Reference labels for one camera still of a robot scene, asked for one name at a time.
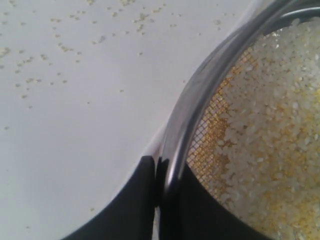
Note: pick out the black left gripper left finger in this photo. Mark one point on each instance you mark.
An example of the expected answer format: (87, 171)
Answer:
(130, 215)

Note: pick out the white rectangular tray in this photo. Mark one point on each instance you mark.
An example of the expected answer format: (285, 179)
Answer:
(153, 147)

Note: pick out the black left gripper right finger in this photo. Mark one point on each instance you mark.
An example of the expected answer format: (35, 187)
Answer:
(195, 215)

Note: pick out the round steel mesh sieve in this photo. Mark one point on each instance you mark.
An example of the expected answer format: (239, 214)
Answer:
(199, 90)

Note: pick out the yellow grain pile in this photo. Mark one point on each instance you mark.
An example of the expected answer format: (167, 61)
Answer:
(257, 147)

